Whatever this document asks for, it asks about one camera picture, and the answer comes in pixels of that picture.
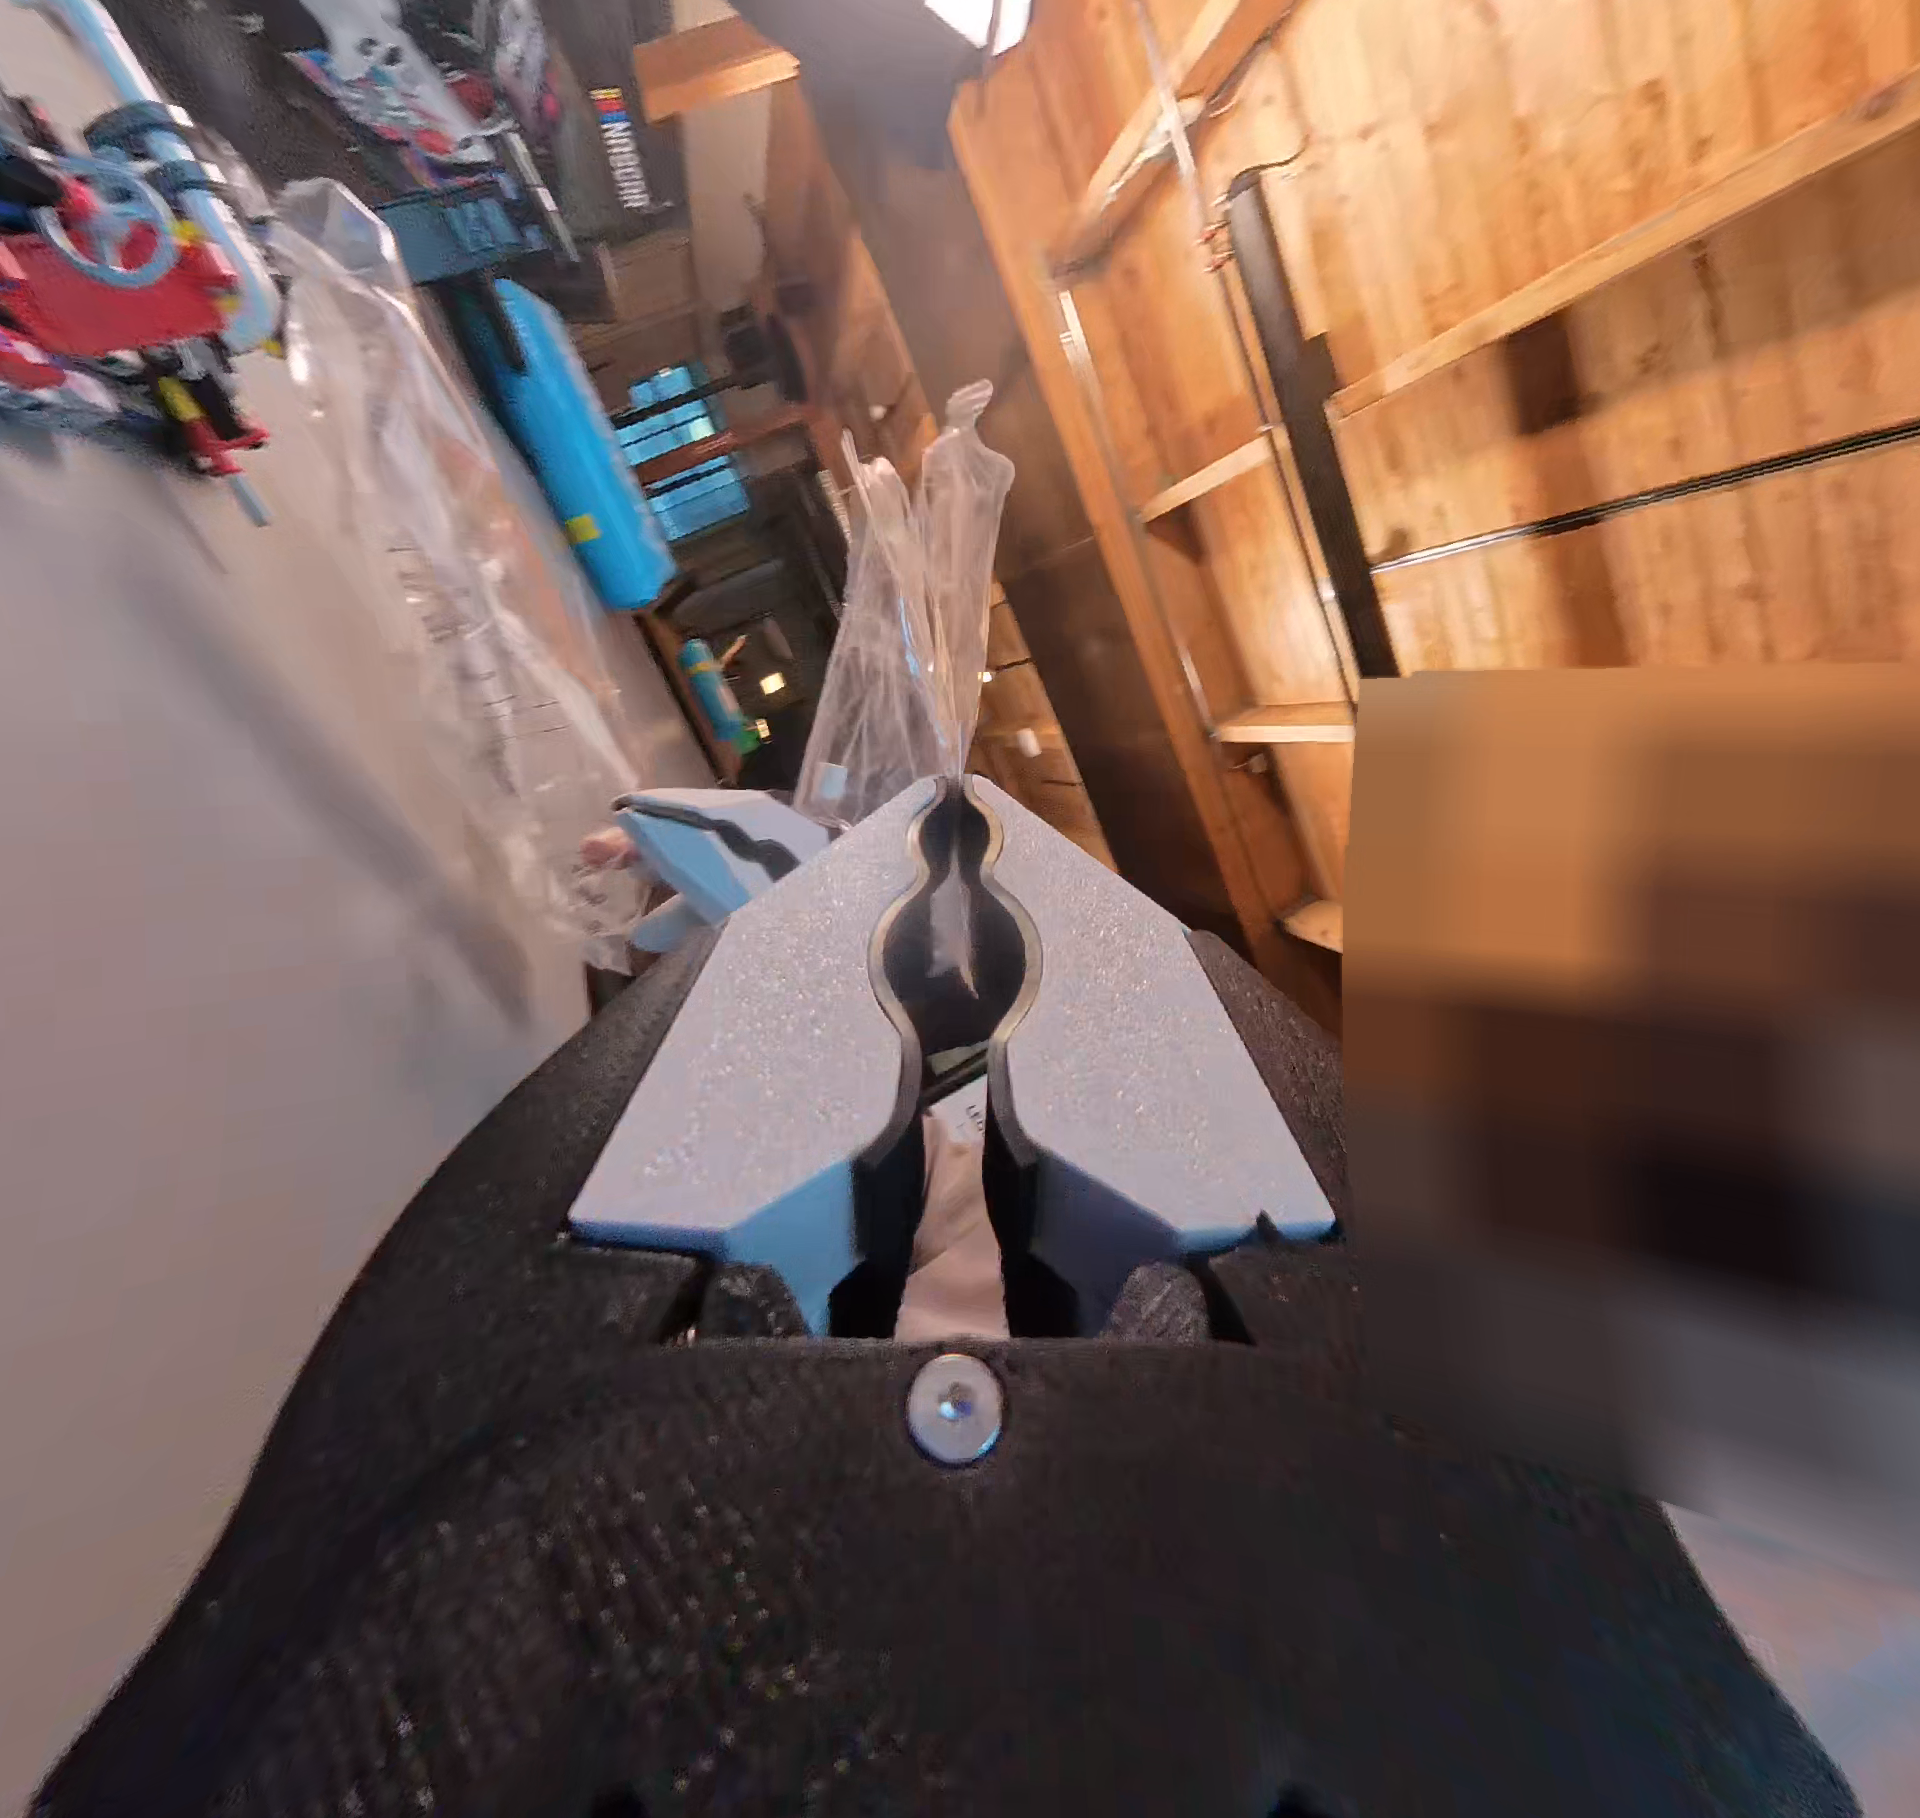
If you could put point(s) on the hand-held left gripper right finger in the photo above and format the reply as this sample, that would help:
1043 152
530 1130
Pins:
1171 1099

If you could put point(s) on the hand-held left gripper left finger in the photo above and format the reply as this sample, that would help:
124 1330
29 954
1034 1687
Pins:
736 1099

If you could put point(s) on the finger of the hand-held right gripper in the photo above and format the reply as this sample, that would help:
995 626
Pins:
704 865
749 811

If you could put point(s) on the small clear plastic bag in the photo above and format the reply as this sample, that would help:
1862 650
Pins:
907 617

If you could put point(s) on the white labelled clear plastic bag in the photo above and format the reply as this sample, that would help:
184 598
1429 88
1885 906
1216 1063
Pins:
437 529

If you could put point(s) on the red lego seat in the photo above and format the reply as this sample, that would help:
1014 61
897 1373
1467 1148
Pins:
106 301

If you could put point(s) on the lego car chassis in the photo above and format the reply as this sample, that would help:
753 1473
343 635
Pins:
121 273

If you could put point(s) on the grey lego steering wheel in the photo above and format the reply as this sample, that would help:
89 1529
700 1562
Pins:
109 222

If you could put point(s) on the black lego set box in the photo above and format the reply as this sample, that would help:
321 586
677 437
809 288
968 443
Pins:
421 35

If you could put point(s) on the person's right hand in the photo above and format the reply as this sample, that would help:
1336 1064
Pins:
612 851

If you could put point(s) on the small blue package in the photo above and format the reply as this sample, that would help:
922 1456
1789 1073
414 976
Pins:
718 693

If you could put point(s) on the blue plastic object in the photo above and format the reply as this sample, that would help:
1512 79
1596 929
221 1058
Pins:
570 455

